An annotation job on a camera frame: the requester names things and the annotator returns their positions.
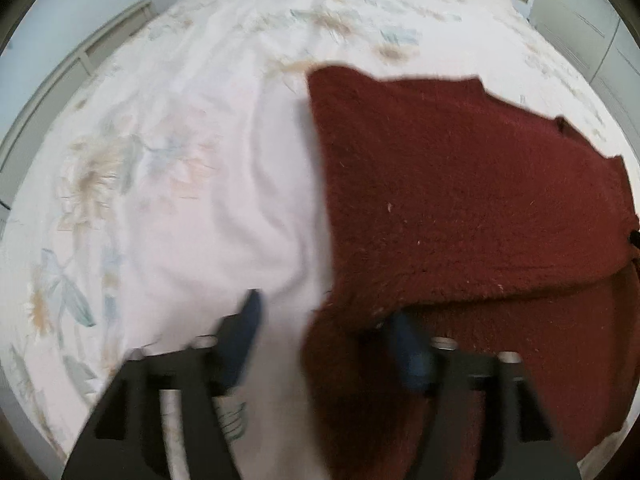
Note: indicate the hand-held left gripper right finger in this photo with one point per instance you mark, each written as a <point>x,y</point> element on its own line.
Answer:
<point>410,360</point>

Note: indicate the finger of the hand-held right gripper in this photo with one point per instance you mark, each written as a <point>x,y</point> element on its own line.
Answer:
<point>635,240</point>

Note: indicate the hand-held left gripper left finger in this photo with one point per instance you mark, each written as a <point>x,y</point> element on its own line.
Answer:
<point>242,335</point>

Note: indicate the dark red knit sweater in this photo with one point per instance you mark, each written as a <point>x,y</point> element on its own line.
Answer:
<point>450,185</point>

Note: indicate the floral pink bedspread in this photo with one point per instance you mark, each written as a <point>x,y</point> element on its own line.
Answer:
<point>200,135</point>

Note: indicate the white wardrobe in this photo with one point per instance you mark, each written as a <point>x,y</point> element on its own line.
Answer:
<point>575,10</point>

